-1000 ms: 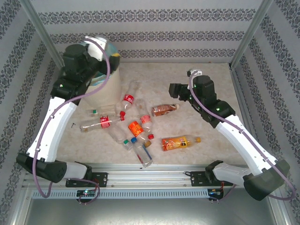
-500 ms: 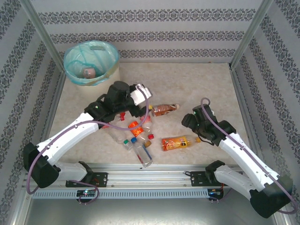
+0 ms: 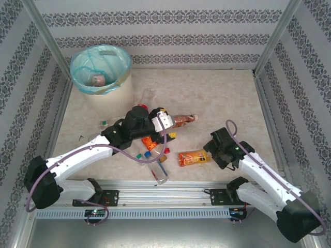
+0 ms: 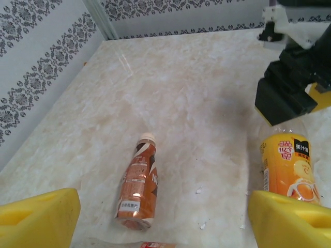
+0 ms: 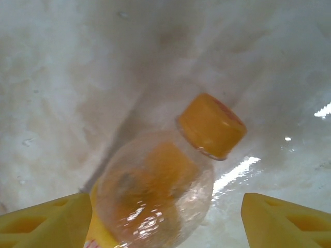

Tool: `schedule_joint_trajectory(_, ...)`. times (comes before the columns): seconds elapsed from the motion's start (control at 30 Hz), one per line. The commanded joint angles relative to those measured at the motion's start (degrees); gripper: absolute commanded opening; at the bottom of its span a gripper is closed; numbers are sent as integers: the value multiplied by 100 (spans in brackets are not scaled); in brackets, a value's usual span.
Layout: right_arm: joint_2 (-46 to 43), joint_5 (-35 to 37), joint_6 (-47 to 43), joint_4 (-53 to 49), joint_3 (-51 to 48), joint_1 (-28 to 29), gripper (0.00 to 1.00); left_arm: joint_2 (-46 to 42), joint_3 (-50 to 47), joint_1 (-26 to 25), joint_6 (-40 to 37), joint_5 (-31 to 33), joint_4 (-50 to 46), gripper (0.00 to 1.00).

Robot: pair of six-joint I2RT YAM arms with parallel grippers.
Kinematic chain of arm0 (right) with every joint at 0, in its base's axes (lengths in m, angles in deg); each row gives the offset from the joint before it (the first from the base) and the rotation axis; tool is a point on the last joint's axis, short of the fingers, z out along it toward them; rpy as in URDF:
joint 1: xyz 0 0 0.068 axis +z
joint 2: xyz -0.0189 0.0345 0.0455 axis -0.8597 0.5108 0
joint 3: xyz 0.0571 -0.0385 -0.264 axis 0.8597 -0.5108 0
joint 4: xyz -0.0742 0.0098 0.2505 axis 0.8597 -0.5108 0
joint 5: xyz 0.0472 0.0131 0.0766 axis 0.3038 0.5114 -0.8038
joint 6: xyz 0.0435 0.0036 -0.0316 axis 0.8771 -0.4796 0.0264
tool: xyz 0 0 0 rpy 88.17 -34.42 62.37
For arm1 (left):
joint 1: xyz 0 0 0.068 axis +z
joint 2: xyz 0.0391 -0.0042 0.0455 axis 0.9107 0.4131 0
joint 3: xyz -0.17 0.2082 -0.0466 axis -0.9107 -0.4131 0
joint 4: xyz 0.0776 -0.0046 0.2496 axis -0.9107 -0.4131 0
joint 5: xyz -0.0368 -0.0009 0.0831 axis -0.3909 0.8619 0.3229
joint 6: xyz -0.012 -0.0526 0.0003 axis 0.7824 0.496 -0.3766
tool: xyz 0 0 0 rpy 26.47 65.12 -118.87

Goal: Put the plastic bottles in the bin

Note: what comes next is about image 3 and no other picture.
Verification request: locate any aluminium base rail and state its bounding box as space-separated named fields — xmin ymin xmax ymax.
xmin=24 ymin=178 xmax=262 ymax=209

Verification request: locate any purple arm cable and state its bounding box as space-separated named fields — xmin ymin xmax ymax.
xmin=225 ymin=119 xmax=327 ymax=236
xmin=25 ymin=113 xmax=169 ymax=227

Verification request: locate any orange label juice bottle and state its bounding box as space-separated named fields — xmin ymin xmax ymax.
xmin=141 ymin=136 xmax=168 ymax=163

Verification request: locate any cream waste bin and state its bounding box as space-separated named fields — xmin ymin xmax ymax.
xmin=69 ymin=44 xmax=134 ymax=118

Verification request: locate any grey slotted cable duct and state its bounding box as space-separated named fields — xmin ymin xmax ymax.
xmin=35 ymin=208 xmax=231 ymax=220

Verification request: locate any bin with blue liner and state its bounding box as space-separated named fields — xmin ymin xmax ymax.
xmin=69 ymin=44 xmax=133 ymax=96

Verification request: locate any brown label drink bottle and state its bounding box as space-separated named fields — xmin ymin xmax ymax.
xmin=169 ymin=113 xmax=199 ymax=129

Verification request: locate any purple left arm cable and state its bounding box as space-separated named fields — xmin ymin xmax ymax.
xmin=25 ymin=113 xmax=169 ymax=227

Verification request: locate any squat clear bottle green cap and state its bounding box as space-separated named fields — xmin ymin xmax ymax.
xmin=97 ymin=118 xmax=123 ymax=130

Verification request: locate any orange soda bottle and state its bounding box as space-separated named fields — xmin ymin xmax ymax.
xmin=177 ymin=149 xmax=210 ymax=167

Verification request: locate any left controller board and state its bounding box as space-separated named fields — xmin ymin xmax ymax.
xmin=84 ymin=209 xmax=107 ymax=218

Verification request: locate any clear bottle pink label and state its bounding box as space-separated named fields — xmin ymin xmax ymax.
xmin=158 ymin=138 xmax=171 ymax=155

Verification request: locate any controller board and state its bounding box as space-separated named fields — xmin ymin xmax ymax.
xmin=84 ymin=209 xmax=107 ymax=218
xmin=229 ymin=208 xmax=248 ymax=218

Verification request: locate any aluminium frame post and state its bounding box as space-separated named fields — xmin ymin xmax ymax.
xmin=22 ymin=0 xmax=68 ymax=75
xmin=253 ymin=0 xmax=303 ymax=77

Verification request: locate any right controller board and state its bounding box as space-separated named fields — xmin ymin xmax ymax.
xmin=229 ymin=208 xmax=248 ymax=218

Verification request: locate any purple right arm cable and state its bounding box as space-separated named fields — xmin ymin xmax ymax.
xmin=225 ymin=119 xmax=327 ymax=236

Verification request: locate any clear cola bottle red label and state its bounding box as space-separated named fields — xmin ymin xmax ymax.
xmin=137 ymin=88 xmax=156 ymax=109

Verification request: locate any clear bottle blue cap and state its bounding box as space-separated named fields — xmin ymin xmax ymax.
xmin=144 ymin=151 xmax=170 ymax=185

